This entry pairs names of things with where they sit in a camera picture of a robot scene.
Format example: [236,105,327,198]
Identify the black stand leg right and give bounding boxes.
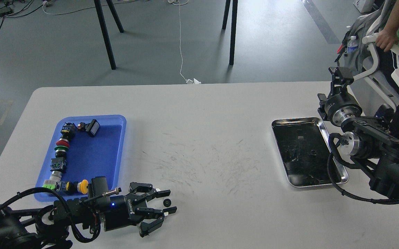
[222,0,239,66]

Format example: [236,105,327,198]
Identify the red push button switch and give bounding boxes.
[56,138,70,148]

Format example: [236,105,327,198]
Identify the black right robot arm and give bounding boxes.
[317,67,399,205]

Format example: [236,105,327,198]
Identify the white cable on floor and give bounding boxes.
[168,0,202,84]

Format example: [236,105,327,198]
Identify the green block silver switch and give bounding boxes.
[43,170,63,192]

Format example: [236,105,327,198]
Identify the blue plastic tray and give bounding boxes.
[35,115,127,190]

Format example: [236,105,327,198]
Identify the silver metal tray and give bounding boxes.
[271,117,349,189]

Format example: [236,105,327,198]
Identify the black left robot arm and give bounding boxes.
[0,176,177,249]

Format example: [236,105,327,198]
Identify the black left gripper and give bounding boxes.
[101,182,177,237]

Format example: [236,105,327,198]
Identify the clear water bottle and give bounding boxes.
[346,35,359,53]

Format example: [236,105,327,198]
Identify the white chair frame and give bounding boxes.
[342,33,399,116]

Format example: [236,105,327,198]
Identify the green push button switch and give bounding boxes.
[54,146,69,153]

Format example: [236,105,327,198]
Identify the black stand leg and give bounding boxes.
[94,0,124,70]
[222,0,239,66]

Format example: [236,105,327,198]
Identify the person's hand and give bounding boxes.
[375,29,399,52]

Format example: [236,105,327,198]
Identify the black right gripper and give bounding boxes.
[317,67,363,127]

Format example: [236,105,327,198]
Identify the black stand leg left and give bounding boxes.
[94,0,124,70]

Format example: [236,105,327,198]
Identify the yellow mushroom push button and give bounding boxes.
[65,179,89,194]

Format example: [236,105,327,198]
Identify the black blue switch block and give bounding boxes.
[61,122,77,140]

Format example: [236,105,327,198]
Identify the grey backpack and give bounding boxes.
[334,0,395,77]

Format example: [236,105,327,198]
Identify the black square push button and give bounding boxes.
[85,119,100,137]

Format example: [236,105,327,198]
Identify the black switch contact block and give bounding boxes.
[50,157,67,172]

